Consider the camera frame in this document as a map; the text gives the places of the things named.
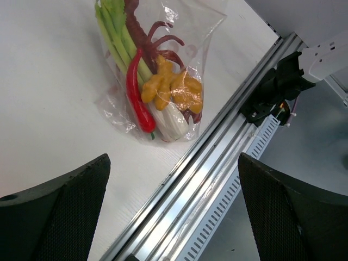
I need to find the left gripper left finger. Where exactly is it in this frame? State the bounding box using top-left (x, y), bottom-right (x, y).
top-left (1, 154), bottom-right (111, 260)

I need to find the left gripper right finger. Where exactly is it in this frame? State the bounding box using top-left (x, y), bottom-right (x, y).
top-left (238, 153), bottom-right (347, 260)

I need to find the green white toy celery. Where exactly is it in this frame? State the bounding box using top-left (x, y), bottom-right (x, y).
top-left (95, 1), bottom-right (189, 142)

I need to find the red toy chili pepper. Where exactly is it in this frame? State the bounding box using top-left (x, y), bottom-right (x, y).
top-left (126, 48), bottom-right (156, 140)

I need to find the yellow toy food piece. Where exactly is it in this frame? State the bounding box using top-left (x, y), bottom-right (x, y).
top-left (141, 55), bottom-right (203, 114)

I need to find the clear zip top bag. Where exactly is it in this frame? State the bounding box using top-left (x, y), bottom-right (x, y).
top-left (94, 1), bottom-right (226, 142)

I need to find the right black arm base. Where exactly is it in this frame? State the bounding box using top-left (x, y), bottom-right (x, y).
top-left (240, 68), bottom-right (287, 127)

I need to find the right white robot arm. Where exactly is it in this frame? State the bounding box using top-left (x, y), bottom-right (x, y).
top-left (258, 30), bottom-right (347, 105)

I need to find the white slotted cable duct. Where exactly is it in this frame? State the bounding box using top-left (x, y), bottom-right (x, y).
top-left (170, 115), bottom-right (279, 260)

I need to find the aluminium mounting rail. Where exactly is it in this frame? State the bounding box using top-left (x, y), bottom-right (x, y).
top-left (103, 33), bottom-right (302, 260)

